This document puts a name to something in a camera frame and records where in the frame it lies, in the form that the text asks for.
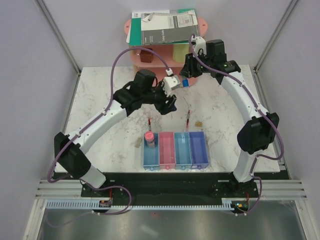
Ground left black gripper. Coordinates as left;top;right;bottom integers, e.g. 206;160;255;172
141;78;177;115

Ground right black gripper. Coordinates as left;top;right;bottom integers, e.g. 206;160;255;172
180;50;214;79

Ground blue glue stick grey cap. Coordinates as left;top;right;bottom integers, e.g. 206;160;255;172
182;78;190;88

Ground pink cap glue stick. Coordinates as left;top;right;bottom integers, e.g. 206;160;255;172
144;130;156;148

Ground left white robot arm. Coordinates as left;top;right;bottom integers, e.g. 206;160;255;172
54;69;180;197

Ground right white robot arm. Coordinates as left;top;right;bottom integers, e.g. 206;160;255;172
180;35;280;197

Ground yellow mug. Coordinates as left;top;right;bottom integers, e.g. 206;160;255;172
172;43;189;64

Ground left red pen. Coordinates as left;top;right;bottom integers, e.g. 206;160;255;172
148;117;152;132

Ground red pen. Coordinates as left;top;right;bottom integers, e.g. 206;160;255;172
148;117;152;132
185;109;191;132

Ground pink wooden shelf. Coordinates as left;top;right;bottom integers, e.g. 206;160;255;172
123;15;209;86

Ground right red pen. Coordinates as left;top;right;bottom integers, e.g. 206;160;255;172
185;109;191;132

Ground yellow eraser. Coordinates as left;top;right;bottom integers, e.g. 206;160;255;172
195;121;203;127

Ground stack of manuals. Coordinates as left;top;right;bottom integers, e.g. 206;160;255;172
125;8;200;46

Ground brown cube box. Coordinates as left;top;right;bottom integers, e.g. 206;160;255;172
139;50;154;63

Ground beige eraser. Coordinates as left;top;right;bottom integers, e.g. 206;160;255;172
134;137;142;148

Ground pink bin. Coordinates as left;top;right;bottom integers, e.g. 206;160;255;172
158;132;176;170

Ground light blue bin left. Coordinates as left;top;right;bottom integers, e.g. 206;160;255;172
142;132;160;171

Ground light blue bin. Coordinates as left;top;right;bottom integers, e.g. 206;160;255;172
142;132;160;171
174;132;192;170

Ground purple blue bin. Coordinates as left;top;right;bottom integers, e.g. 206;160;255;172
189;131;209;170

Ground light blue bin middle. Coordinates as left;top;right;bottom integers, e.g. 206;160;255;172
174;132;192;170

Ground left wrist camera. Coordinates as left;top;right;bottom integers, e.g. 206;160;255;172
162;75;181;97

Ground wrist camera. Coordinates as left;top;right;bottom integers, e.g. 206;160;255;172
162;75;181;97
191;36;207;56

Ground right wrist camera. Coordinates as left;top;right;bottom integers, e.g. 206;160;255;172
191;36;207;56

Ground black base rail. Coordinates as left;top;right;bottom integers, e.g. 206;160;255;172
80;172;259;205

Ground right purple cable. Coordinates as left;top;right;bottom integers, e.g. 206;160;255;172
188;34;285;216

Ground purple cable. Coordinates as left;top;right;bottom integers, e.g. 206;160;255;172
188;34;285;216
46;47;175;185

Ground light blue cable duct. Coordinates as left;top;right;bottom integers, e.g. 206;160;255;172
45;199;242;211

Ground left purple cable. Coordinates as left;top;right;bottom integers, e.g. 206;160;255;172
46;47;175;185

